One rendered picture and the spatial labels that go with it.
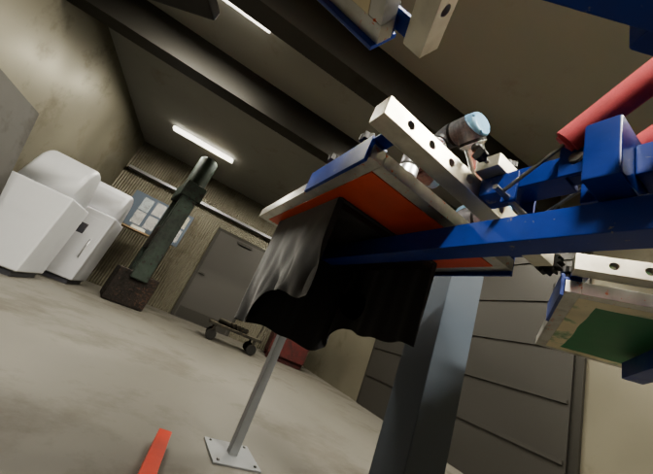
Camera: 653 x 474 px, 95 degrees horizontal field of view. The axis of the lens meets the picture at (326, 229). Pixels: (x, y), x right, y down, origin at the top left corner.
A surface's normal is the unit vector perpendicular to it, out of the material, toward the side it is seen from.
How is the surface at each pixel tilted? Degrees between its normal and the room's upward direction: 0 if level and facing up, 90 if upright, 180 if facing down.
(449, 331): 90
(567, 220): 90
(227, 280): 90
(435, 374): 90
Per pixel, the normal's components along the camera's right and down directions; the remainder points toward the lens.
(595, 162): -0.78, -0.49
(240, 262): 0.40, -0.19
